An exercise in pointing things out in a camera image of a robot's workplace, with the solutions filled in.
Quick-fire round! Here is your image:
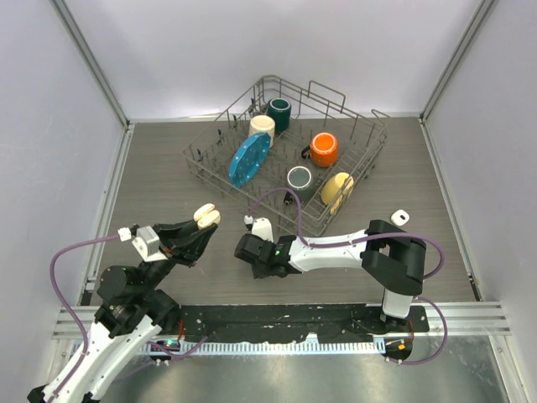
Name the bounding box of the orange mug black handle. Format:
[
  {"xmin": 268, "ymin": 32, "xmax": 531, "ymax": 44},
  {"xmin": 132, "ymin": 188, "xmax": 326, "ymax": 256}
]
[{"xmin": 300, "ymin": 132, "xmax": 339, "ymax": 168}]

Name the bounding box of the right aluminium frame post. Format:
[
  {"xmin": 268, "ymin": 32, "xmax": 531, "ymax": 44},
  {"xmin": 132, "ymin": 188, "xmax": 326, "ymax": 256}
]
[{"xmin": 420, "ymin": 0, "xmax": 498, "ymax": 123}]

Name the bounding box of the aluminium frame post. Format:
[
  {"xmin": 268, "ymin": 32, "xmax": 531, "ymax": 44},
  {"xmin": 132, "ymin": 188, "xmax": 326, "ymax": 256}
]
[
  {"xmin": 420, "ymin": 0, "xmax": 498, "ymax": 123},
  {"xmin": 50, "ymin": 0, "xmax": 129, "ymax": 128}
]

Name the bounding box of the white earbud case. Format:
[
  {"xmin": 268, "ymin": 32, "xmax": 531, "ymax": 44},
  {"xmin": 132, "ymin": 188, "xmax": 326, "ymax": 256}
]
[{"xmin": 390, "ymin": 209, "xmax": 409, "ymax": 227}]

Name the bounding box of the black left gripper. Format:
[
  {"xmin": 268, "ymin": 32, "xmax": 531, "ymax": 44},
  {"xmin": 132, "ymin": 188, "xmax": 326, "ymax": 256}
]
[{"xmin": 136, "ymin": 214, "xmax": 217, "ymax": 297}]

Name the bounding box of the white slotted cable duct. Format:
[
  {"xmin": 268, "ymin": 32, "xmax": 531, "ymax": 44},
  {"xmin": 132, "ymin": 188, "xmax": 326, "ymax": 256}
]
[{"xmin": 70, "ymin": 333, "xmax": 387, "ymax": 356}]

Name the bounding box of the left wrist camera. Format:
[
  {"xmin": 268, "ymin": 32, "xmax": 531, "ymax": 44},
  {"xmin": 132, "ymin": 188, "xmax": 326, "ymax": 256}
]
[{"xmin": 117, "ymin": 226, "xmax": 167, "ymax": 263}]

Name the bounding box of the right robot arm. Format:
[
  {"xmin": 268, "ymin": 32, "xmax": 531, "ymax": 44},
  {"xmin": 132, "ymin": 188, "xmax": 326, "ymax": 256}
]
[{"xmin": 234, "ymin": 220, "xmax": 426, "ymax": 332}]

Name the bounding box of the blue polka dot plate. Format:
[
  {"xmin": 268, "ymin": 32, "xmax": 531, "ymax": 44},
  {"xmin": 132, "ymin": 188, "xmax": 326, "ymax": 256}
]
[{"xmin": 228, "ymin": 132, "xmax": 272, "ymax": 188}]

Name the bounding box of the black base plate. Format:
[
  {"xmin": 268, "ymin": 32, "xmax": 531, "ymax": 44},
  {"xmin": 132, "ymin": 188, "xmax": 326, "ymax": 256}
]
[{"xmin": 179, "ymin": 304, "xmax": 430, "ymax": 344}]

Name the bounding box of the left aluminium frame post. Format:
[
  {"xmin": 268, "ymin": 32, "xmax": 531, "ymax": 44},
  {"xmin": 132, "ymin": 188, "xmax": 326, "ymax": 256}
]
[{"xmin": 50, "ymin": 0, "xmax": 129, "ymax": 128}]

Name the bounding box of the cream ribbed mug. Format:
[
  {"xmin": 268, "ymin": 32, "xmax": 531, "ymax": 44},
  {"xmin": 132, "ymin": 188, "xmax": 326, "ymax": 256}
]
[{"xmin": 248, "ymin": 114, "xmax": 275, "ymax": 146}]

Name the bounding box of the grey wire dish rack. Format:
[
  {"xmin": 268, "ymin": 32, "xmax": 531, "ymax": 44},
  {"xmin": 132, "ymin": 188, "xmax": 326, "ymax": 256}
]
[{"xmin": 183, "ymin": 75, "xmax": 390, "ymax": 237}]

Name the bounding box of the yellow mug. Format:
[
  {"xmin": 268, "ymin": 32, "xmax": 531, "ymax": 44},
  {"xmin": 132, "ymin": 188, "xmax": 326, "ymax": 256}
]
[{"xmin": 321, "ymin": 172, "xmax": 354, "ymax": 215}]

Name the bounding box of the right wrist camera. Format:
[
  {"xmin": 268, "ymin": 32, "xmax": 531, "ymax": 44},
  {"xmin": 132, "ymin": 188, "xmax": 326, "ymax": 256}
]
[{"xmin": 243, "ymin": 215, "xmax": 274, "ymax": 242}]

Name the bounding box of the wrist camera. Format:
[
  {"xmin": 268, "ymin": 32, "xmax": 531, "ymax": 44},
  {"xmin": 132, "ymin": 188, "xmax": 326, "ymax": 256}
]
[
  {"xmin": 117, "ymin": 226, "xmax": 167, "ymax": 263},
  {"xmin": 243, "ymin": 215, "xmax": 274, "ymax": 242}
]

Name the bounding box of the beige earbud charging case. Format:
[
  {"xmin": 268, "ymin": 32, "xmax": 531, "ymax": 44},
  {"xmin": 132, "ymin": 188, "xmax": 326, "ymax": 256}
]
[{"xmin": 193, "ymin": 203, "xmax": 221, "ymax": 229}]

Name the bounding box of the grey mug black handle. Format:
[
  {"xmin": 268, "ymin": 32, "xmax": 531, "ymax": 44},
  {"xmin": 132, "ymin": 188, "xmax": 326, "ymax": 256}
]
[{"xmin": 286, "ymin": 165, "xmax": 315, "ymax": 205}]

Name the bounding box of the dark teal mug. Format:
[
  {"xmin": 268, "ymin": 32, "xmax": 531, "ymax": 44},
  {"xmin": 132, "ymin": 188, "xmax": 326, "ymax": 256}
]
[{"xmin": 267, "ymin": 98, "xmax": 291, "ymax": 132}]

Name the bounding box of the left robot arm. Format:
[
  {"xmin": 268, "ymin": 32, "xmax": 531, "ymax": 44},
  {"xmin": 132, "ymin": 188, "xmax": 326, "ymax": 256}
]
[{"xmin": 28, "ymin": 220, "xmax": 218, "ymax": 402}]

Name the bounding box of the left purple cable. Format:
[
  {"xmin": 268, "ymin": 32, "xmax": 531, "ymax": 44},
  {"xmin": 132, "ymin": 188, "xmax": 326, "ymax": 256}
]
[{"xmin": 49, "ymin": 234, "xmax": 211, "ymax": 403}]

